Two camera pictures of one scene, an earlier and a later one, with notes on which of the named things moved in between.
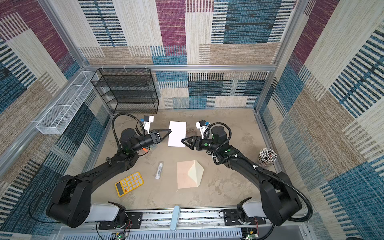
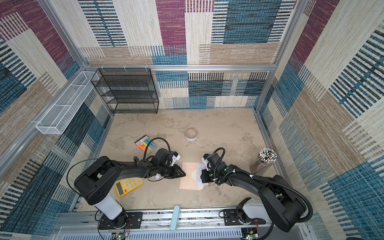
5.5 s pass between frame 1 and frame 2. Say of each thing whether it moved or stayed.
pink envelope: stayed
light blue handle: stayed
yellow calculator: stayed
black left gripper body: moved
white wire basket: stayed
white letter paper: moved
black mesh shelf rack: stayed
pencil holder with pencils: stayed
